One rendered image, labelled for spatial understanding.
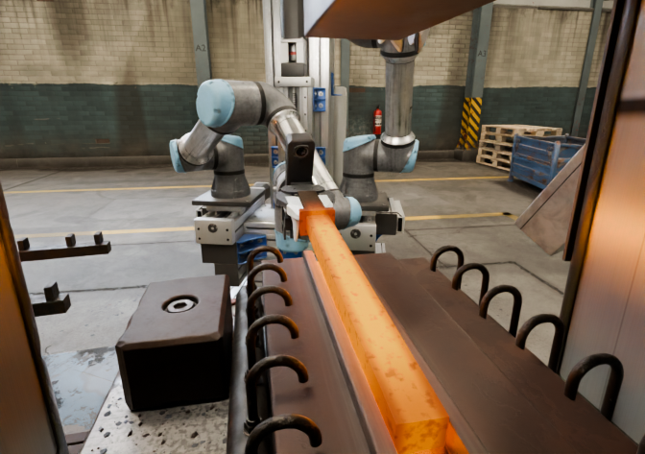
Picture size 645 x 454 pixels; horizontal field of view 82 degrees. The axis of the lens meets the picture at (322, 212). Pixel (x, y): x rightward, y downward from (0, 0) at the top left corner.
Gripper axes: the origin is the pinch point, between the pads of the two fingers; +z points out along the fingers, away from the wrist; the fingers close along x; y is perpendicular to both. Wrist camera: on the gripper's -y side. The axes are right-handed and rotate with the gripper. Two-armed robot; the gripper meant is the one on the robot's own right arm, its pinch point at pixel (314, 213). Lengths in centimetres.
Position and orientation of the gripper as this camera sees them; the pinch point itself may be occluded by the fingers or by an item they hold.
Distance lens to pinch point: 51.0
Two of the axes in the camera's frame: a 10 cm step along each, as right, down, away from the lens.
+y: -0.1, 9.5, 3.0
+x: -9.8, 0.5, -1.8
